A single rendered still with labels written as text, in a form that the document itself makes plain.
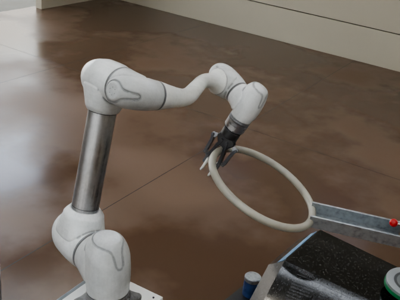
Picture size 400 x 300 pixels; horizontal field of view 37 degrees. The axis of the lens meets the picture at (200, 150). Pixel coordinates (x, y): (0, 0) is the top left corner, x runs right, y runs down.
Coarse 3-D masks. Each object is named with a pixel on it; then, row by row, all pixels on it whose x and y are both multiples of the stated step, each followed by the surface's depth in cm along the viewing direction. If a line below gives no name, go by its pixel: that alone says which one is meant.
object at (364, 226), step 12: (312, 204) 242; (324, 204) 242; (312, 216) 232; (324, 216) 242; (336, 216) 242; (348, 216) 241; (360, 216) 240; (372, 216) 238; (324, 228) 233; (336, 228) 232; (348, 228) 231; (360, 228) 229; (372, 228) 238; (384, 228) 239; (396, 228) 238; (372, 240) 230; (384, 240) 229; (396, 240) 228
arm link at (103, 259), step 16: (96, 240) 203; (112, 240) 204; (80, 256) 208; (96, 256) 201; (112, 256) 201; (128, 256) 206; (80, 272) 210; (96, 272) 202; (112, 272) 202; (128, 272) 207; (96, 288) 205; (112, 288) 205; (128, 288) 211
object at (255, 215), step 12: (216, 156) 237; (252, 156) 257; (264, 156) 258; (216, 168) 229; (276, 168) 258; (216, 180) 224; (228, 192) 220; (300, 192) 252; (240, 204) 218; (252, 216) 217; (264, 216) 218; (276, 228) 219; (288, 228) 221; (300, 228) 225
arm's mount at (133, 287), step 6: (78, 288) 221; (84, 288) 222; (132, 288) 224; (138, 288) 224; (144, 288) 224; (72, 294) 218; (78, 294) 218; (144, 294) 221; (150, 294) 221; (156, 294) 221
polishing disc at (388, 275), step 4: (392, 268) 248; (396, 268) 249; (388, 272) 246; (392, 272) 246; (396, 272) 246; (388, 276) 243; (392, 276) 243; (396, 276) 244; (388, 280) 241; (392, 280) 241; (396, 280) 241; (388, 284) 239; (392, 284) 239; (396, 284) 239; (392, 288) 236; (396, 288) 236; (396, 292) 235
